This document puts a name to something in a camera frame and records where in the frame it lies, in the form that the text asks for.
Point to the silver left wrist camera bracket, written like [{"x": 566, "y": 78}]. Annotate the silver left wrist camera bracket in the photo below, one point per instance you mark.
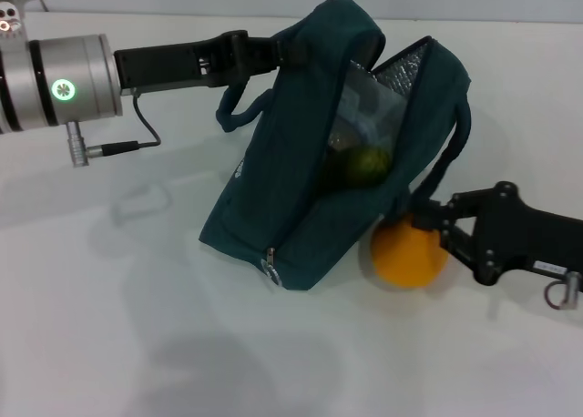
[{"x": 18, "y": 7}]

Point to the green cucumber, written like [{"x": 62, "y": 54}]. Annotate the green cucumber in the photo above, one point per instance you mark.
[{"x": 369, "y": 166}]

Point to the clear lunch box blue seal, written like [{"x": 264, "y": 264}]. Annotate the clear lunch box blue seal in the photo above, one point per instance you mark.
[{"x": 364, "y": 103}]

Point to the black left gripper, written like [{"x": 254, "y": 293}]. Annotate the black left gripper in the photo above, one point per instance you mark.
[{"x": 173, "y": 66}]

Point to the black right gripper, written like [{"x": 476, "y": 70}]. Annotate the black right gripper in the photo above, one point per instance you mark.
[{"x": 524, "y": 239}]

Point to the dark teal insulated lunch bag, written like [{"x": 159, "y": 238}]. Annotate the dark teal insulated lunch bag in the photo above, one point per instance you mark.
[{"x": 282, "y": 185}]

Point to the yellow pear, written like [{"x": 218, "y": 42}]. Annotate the yellow pear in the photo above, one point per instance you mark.
[{"x": 407, "y": 262}]

